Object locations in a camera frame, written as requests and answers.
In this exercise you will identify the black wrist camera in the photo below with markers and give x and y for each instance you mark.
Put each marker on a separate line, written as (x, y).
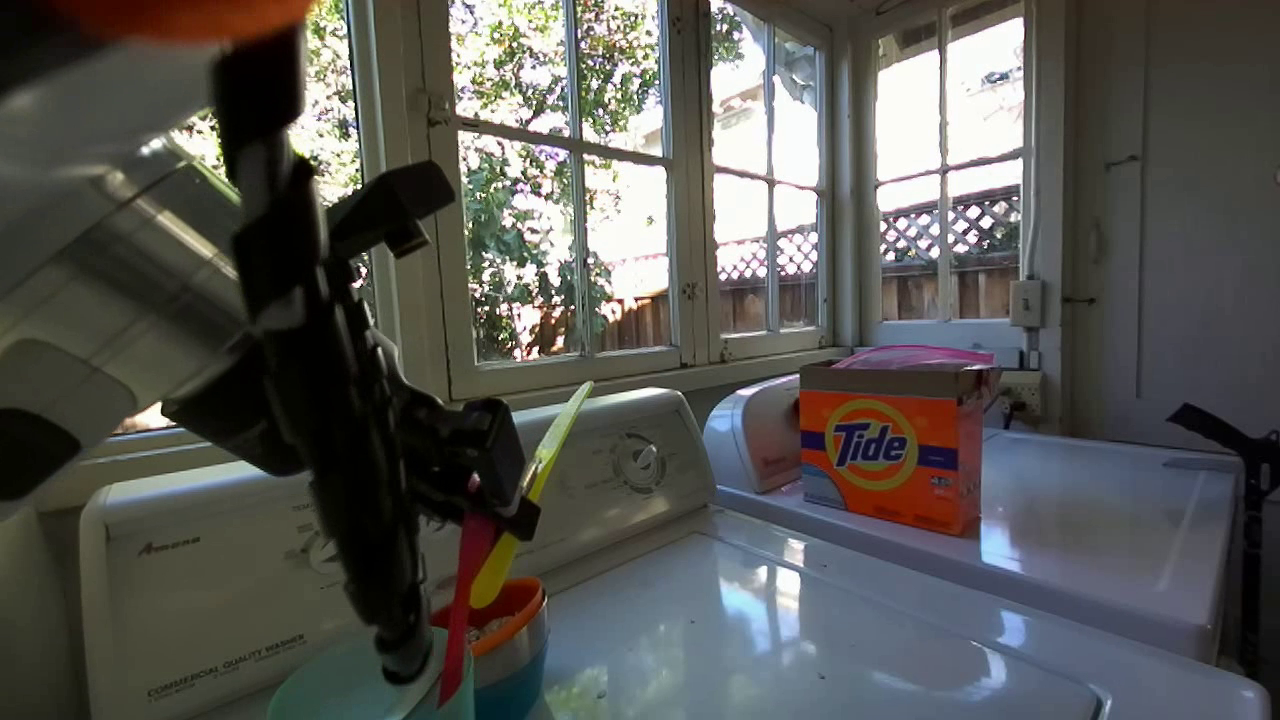
(395, 206)

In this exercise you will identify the white top-load washing machine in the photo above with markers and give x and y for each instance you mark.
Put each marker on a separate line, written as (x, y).
(200, 585)

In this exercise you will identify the large washer dial knob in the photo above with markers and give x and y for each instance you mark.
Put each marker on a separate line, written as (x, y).
(639, 462)

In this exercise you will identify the orange and blue cup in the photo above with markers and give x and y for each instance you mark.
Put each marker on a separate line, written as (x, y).
(520, 641)

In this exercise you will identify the wall power outlet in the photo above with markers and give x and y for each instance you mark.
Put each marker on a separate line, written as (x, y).
(1022, 389)

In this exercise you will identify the white dryer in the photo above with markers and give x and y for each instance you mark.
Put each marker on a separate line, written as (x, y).
(1065, 532)

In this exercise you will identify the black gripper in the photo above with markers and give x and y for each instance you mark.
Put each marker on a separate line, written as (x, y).
(447, 447)

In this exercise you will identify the orange Tide detergent box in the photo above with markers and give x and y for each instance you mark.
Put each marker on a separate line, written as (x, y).
(885, 453)

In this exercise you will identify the pink plastic bag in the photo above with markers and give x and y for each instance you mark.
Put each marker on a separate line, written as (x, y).
(913, 358)

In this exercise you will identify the teal plastic cup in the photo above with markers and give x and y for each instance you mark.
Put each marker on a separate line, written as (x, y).
(333, 687)

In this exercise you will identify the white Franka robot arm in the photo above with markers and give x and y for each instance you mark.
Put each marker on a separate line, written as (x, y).
(106, 241)

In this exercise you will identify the white washer lid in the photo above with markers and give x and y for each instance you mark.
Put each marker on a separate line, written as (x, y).
(803, 641)

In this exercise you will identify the yellow plastic knife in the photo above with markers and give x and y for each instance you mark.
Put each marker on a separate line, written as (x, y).
(547, 462)

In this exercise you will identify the black camera stand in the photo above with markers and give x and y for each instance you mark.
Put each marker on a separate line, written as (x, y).
(1253, 532)

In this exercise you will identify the wall switch box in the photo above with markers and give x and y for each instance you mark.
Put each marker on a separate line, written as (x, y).
(1031, 306)

